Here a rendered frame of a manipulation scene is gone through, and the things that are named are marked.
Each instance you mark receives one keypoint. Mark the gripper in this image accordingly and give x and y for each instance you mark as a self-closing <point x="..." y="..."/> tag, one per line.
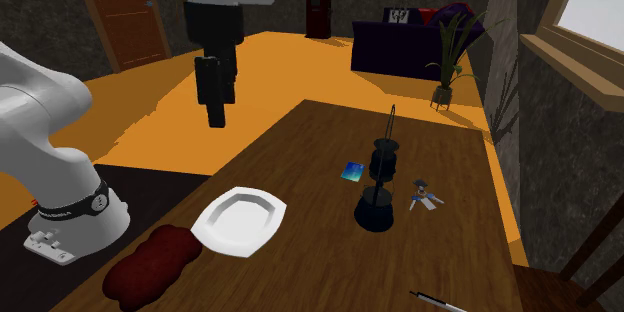
<point x="214" y="23"/>

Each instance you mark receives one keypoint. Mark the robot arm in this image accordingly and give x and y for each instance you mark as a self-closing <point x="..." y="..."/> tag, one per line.
<point x="44" y="155"/>

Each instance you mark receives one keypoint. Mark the brown wooden door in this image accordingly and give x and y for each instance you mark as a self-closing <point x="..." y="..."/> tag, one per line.
<point x="126" y="13"/>

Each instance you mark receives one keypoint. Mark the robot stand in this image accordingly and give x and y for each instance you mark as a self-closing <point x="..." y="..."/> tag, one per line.
<point x="136" y="194"/>

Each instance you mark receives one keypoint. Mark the white plate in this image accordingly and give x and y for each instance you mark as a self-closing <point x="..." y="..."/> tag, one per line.
<point x="241" y="223"/>

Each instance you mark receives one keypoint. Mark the blue square card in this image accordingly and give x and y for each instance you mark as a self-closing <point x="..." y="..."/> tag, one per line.
<point x="353" y="171"/>

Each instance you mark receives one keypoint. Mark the dark purple sofa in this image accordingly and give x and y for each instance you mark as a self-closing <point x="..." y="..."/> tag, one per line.
<point x="390" y="52"/>

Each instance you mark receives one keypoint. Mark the dark red lumpy loaf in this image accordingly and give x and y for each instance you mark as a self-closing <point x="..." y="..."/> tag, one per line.
<point x="146" y="267"/>

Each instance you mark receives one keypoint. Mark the black lantern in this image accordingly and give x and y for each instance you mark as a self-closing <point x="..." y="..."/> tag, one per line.
<point x="374" y="213"/>

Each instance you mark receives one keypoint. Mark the brown wooden table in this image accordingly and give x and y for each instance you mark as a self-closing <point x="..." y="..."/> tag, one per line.
<point x="317" y="262"/>

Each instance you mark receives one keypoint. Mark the green potted plant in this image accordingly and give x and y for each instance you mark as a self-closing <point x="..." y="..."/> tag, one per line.
<point x="451" y="57"/>

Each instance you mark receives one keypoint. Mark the bunch of keys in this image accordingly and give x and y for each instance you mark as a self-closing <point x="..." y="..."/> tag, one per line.
<point x="423" y="197"/>

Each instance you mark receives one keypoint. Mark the black and silver pen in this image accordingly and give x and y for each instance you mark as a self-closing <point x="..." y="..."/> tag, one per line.
<point x="434" y="301"/>

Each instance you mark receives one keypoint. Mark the brown wooden chair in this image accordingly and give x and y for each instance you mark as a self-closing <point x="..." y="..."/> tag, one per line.
<point x="546" y="291"/>

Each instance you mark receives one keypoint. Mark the window with wooden frame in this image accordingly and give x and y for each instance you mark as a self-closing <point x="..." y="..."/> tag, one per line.
<point x="575" y="57"/>

